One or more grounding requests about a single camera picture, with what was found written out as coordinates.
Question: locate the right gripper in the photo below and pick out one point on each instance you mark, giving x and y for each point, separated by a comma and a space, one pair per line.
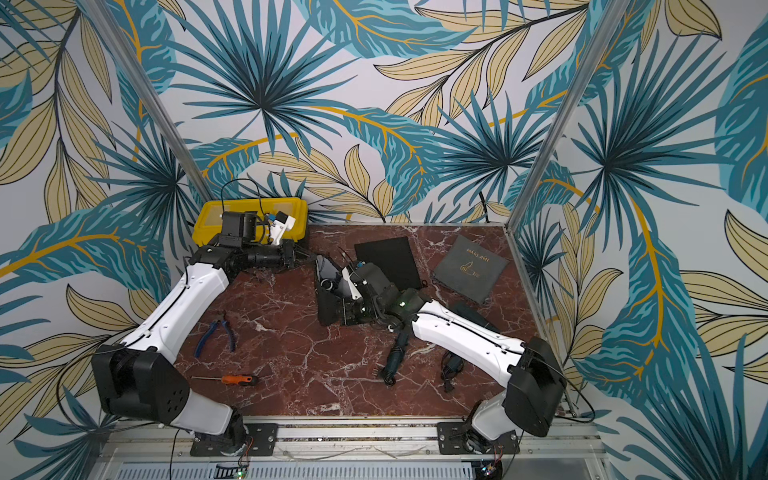
339, 298

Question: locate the grey hair dryer pouch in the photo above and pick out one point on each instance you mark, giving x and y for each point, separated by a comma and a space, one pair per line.
470, 270

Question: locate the aluminium front rail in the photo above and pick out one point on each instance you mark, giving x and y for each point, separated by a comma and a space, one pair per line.
346, 438

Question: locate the orange handled screwdriver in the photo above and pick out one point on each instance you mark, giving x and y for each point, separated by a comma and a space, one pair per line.
237, 380

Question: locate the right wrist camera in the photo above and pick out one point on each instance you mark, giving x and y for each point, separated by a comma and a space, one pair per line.
348, 287

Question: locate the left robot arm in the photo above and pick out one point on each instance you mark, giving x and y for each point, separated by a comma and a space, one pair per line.
137, 379

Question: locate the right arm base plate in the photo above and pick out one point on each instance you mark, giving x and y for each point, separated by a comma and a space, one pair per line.
458, 438

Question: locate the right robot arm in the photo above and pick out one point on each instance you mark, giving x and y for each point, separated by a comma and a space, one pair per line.
533, 382

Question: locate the plain black drawstring pouch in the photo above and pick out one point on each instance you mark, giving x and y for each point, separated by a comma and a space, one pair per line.
395, 259

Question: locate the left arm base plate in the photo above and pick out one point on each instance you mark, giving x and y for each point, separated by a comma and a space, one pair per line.
251, 439

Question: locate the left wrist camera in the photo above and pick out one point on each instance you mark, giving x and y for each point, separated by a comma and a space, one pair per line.
280, 226

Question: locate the yellow black toolbox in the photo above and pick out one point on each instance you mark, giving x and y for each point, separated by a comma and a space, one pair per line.
209, 222

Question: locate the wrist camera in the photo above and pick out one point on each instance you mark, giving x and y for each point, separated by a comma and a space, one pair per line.
280, 226
348, 287

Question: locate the black hair dryer pouch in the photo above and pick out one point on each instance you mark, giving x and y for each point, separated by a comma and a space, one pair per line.
332, 307

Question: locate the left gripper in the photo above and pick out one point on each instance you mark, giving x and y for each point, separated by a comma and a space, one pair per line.
288, 248

